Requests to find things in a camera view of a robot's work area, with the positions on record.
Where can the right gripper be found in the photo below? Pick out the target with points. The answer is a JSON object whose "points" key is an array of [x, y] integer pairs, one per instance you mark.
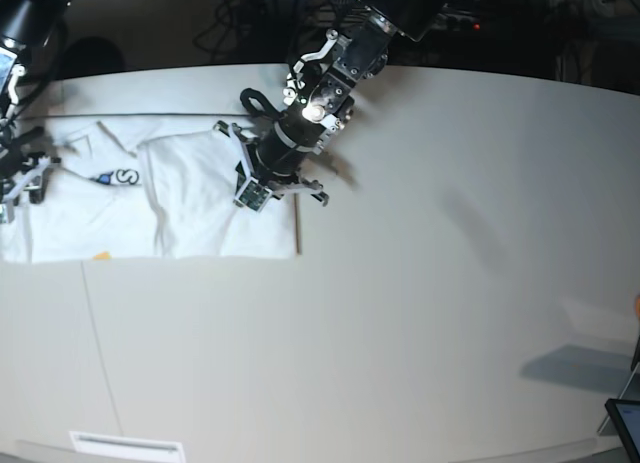
{"points": [[15, 160]]}

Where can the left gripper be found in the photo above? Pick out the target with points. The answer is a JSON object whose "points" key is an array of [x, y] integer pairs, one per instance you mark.
{"points": [[282, 151]]}

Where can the white printed T-shirt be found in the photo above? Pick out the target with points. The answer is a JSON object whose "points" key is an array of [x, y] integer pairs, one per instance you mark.
{"points": [[143, 188]]}

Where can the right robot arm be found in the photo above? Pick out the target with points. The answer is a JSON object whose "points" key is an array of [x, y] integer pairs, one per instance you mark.
{"points": [[26, 25]]}

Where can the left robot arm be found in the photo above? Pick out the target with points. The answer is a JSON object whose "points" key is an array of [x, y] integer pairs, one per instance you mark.
{"points": [[317, 94]]}

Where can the power strip with red light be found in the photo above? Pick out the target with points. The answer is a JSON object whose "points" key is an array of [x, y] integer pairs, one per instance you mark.
{"points": [[460, 22]]}

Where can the white paper label strip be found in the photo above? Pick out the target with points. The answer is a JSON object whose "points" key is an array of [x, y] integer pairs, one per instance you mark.
{"points": [[124, 448]]}

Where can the black tablet device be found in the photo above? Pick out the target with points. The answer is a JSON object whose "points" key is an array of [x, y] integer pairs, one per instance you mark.
{"points": [[628, 432]]}

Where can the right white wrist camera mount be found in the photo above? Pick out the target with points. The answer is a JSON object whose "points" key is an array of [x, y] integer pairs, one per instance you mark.
{"points": [[12, 190]]}

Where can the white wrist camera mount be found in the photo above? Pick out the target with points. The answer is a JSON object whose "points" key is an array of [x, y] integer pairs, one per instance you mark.
{"points": [[12, 190], [257, 183]]}

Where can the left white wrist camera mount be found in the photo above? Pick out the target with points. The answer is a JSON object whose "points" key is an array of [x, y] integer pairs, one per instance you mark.
{"points": [[257, 183]]}

